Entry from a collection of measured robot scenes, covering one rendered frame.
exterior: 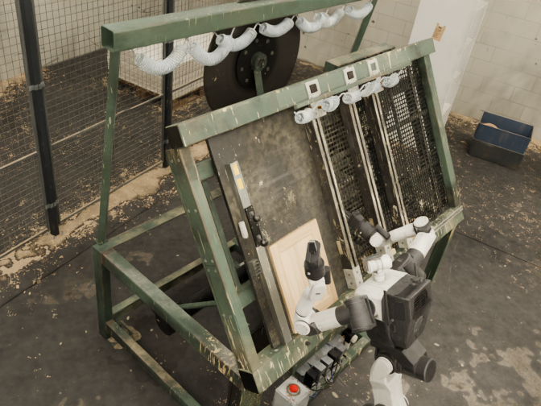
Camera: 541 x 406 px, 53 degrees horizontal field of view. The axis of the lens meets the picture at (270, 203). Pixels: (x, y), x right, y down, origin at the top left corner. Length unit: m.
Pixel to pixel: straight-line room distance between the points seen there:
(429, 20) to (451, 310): 3.15
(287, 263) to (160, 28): 1.28
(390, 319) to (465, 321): 2.12
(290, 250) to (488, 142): 4.47
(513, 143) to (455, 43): 1.41
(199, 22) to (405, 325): 1.72
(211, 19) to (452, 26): 3.84
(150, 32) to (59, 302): 2.30
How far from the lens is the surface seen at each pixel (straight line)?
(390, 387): 2.91
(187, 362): 3.83
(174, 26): 2.70
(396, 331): 2.59
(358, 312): 2.43
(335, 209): 3.00
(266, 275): 2.66
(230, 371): 2.84
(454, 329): 4.54
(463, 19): 6.24
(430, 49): 3.93
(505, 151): 6.95
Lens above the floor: 3.04
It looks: 35 degrees down
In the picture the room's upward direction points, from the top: 9 degrees clockwise
